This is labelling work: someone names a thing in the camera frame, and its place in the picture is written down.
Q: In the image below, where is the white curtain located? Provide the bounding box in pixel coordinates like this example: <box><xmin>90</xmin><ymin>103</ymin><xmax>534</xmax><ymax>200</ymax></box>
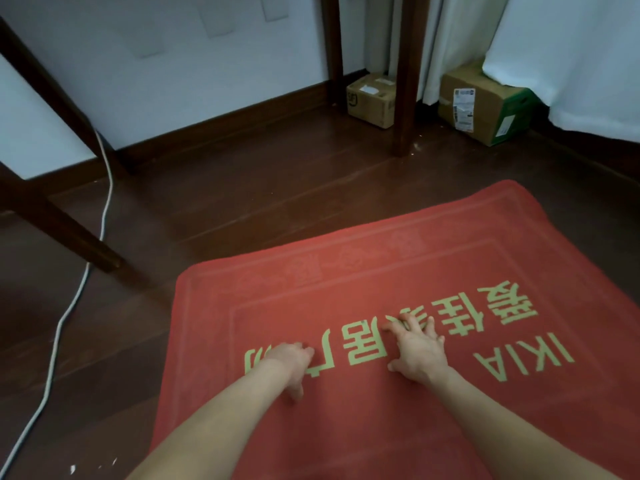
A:
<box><xmin>482</xmin><ymin>0</ymin><xmax>640</xmax><ymax>144</ymax></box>

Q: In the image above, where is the beige curtain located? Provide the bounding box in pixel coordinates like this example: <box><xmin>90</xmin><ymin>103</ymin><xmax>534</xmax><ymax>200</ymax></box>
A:
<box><xmin>362</xmin><ymin>0</ymin><xmax>511</xmax><ymax>107</ymax></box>

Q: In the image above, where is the person's right forearm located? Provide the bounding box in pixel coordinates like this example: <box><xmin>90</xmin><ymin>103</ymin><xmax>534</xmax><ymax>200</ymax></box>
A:
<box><xmin>432</xmin><ymin>367</ymin><xmax>621</xmax><ymax>480</ymax></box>

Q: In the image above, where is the small brown cardboard box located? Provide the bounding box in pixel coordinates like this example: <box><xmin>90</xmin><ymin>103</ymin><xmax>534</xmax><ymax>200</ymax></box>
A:
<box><xmin>345</xmin><ymin>72</ymin><xmax>397</xmax><ymax>129</ymax></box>

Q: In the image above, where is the cardboard box with green side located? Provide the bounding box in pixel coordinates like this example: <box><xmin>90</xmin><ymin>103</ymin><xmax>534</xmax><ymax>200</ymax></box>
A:
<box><xmin>437</xmin><ymin>62</ymin><xmax>539</xmax><ymax>147</ymax></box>

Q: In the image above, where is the person's right hand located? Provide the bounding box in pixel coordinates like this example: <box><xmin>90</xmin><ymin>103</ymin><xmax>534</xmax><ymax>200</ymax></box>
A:
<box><xmin>381</xmin><ymin>312</ymin><xmax>453</xmax><ymax>388</ymax></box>

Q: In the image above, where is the person's left forearm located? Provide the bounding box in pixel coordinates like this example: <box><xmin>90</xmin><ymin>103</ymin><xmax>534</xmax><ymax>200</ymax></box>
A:
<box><xmin>127</xmin><ymin>359</ymin><xmax>296</xmax><ymax>480</ymax></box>

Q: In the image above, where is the white cable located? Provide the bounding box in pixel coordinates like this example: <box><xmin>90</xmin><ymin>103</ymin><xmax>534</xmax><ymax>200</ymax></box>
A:
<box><xmin>0</xmin><ymin>127</ymin><xmax>115</xmax><ymax>480</ymax></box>

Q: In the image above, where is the red doormat gold lettering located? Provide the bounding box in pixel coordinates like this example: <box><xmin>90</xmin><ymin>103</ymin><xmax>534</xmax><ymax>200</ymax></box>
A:
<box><xmin>149</xmin><ymin>179</ymin><xmax>640</xmax><ymax>480</ymax></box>

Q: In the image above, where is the person's left hand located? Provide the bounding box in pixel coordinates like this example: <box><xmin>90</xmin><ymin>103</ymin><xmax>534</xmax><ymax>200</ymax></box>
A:
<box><xmin>259</xmin><ymin>342</ymin><xmax>316</xmax><ymax>401</ymax></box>

